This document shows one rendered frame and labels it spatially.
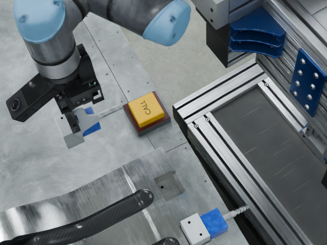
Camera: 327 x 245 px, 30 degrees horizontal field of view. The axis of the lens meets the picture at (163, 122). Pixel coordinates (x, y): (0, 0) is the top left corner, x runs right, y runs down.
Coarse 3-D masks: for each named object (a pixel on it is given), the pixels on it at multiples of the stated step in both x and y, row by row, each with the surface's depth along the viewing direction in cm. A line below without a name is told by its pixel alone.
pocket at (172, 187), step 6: (168, 174) 120; (174, 174) 121; (156, 180) 120; (162, 180) 121; (168, 180) 121; (174, 180) 121; (162, 186) 121; (168, 186) 121; (174, 186) 121; (180, 186) 119; (162, 192) 120; (168, 192) 120; (174, 192) 120; (180, 192) 120; (168, 198) 119
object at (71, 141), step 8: (120, 104) 122; (88, 112) 120; (104, 112) 121; (112, 112) 122; (56, 120) 118; (64, 120) 118; (64, 128) 117; (96, 128) 120; (64, 136) 117; (72, 136) 118; (72, 144) 120
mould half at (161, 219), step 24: (120, 168) 121; (144, 168) 120; (168, 168) 120; (72, 192) 119; (96, 192) 119; (120, 192) 118; (0, 216) 112; (24, 216) 113; (48, 216) 115; (72, 216) 116; (144, 216) 116; (168, 216) 115; (0, 240) 110; (96, 240) 114; (120, 240) 114; (144, 240) 113
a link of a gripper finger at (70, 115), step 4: (64, 108) 108; (64, 112) 107; (68, 112) 107; (72, 112) 108; (68, 116) 108; (72, 116) 108; (68, 120) 108; (72, 120) 109; (76, 120) 111; (72, 124) 109; (76, 124) 110; (72, 128) 110; (76, 128) 112; (76, 132) 113
